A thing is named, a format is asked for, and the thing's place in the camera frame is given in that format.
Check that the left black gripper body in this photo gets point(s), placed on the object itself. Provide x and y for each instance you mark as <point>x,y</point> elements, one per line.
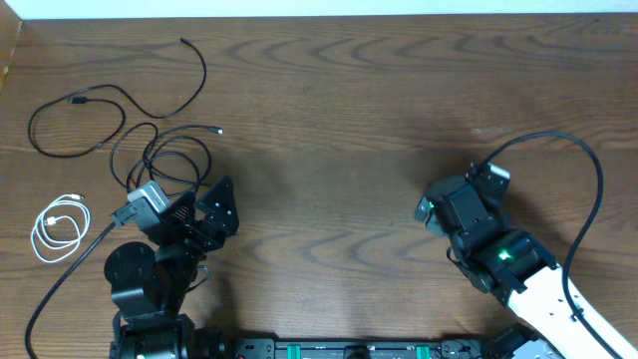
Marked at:
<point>196,242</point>

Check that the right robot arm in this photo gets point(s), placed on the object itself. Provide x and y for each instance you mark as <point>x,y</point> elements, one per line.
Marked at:
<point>518,270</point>

